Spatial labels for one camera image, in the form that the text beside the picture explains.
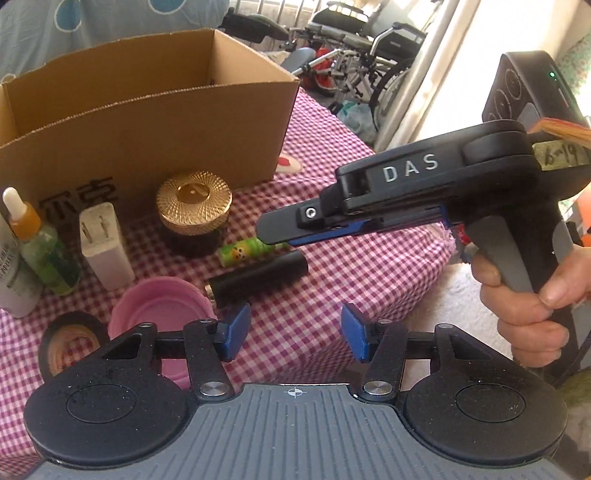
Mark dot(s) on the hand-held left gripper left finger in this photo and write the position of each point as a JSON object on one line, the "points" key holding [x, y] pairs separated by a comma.
{"points": [[235, 330]]}

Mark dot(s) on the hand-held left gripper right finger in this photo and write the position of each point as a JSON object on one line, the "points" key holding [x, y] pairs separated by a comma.
{"points": [[353, 334]]}

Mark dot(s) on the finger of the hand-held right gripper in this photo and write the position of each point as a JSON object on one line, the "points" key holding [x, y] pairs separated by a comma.
{"points": [[281, 226], [332, 233]]}

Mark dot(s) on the small green printed tube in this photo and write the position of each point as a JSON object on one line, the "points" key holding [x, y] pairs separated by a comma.
{"points": [[244, 251]]}

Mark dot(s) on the black cylinder tube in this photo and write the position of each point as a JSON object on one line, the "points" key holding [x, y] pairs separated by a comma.
{"points": [[258, 279]]}

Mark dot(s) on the gold lid dark jar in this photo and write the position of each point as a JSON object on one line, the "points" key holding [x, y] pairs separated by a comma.
{"points": [[194, 194]]}

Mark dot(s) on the brown cardboard box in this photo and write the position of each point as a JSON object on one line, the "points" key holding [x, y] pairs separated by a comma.
{"points": [[161, 138]]}

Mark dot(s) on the white charger plug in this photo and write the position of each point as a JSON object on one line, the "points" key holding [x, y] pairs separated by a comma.
{"points": [[104, 258]]}

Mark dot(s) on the black tape roll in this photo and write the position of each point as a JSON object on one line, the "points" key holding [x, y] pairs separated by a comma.
{"points": [[48, 339]]}

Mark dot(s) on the dropper bottle with green label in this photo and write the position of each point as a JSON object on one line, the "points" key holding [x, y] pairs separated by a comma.
{"points": [[46, 249]]}

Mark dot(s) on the white bottle with white cap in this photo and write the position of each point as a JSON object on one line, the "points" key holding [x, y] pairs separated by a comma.
{"points": [[14, 286]]}

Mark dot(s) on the person's right hand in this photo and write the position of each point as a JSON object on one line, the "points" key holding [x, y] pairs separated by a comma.
{"points": [[521, 318]]}

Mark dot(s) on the pink checked tablecloth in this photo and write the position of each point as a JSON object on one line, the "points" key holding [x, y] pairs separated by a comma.
{"points": [[323, 286]]}

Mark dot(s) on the translucent plastic bag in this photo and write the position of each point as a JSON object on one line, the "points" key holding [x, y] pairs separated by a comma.
{"points": [[358, 120]]}

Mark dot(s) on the red and silver walker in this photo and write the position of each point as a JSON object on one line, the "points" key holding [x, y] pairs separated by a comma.
{"points": [[325, 69]]}

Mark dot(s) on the grey padded cushion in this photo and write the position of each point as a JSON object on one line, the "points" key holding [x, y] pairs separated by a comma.
{"points": [[304, 60]]}

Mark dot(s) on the black wheelchair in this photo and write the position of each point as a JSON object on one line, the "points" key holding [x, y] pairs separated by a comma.
{"points": [[392, 39]]}

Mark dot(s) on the black padded cushion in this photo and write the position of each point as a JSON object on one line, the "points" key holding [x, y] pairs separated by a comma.
{"points": [[258, 25]]}

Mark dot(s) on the metal balcony railing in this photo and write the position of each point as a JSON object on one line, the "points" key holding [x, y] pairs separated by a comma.
{"points": [[300, 11]]}

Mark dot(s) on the blue blanket with shapes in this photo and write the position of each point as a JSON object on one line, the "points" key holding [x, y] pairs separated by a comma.
{"points": [[115, 18]]}

